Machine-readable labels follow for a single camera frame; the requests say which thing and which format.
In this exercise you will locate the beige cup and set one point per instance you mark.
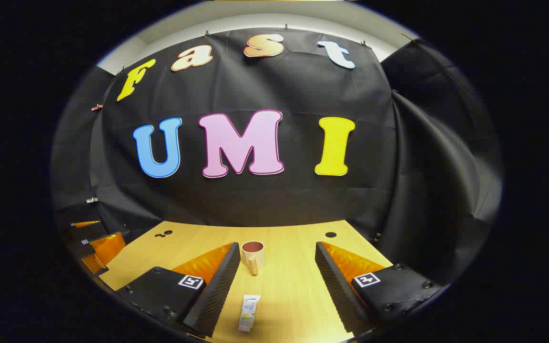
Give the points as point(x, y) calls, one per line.
point(253, 255)

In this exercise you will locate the wooden desktop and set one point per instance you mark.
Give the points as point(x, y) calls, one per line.
point(293, 290)

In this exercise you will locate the black backdrop cloth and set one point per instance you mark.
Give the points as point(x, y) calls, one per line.
point(279, 200)

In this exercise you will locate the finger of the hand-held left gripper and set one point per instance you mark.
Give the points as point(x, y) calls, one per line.
point(110, 245)
point(84, 232)

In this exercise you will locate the white toothpaste tube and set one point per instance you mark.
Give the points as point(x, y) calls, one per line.
point(249, 314)

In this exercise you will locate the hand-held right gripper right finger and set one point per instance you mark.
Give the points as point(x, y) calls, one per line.
point(334, 286)

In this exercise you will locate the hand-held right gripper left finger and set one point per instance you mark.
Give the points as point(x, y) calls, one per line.
point(217, 286)

